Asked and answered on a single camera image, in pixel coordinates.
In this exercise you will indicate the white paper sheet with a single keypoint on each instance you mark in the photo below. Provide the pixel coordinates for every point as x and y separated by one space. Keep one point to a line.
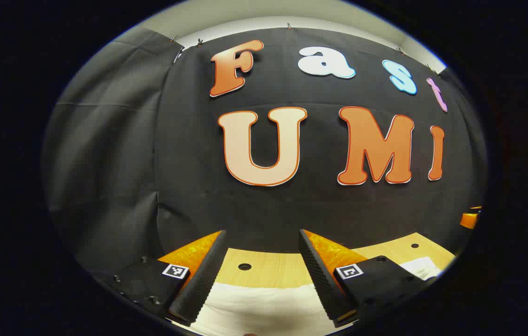
422 268

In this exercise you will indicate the black backdrop cloth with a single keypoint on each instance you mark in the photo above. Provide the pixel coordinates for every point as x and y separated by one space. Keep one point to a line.
189 154

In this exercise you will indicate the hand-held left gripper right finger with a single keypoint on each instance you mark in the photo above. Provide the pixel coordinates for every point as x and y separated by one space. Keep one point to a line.
322 280

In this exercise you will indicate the white jeans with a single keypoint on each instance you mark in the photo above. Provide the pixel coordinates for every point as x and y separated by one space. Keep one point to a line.
264 308

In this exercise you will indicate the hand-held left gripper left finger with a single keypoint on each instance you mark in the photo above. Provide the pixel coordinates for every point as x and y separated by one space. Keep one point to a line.
198 284

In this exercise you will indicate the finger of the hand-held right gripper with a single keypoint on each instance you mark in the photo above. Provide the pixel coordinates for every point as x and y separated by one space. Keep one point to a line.
469 219

